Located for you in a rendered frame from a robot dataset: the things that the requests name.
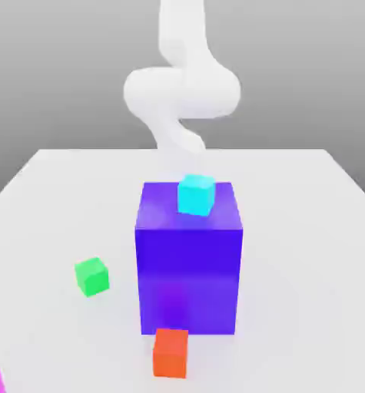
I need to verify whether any small cyan cube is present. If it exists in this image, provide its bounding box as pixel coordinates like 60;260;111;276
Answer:
177;173;217;217

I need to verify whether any small green cube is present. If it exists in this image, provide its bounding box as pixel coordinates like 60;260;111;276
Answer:
74;256;111;299

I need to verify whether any small orange cube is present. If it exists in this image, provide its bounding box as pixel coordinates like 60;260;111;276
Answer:
152;328;190;380

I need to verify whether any large purple box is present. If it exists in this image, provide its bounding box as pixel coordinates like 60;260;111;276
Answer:
134;181;244;336

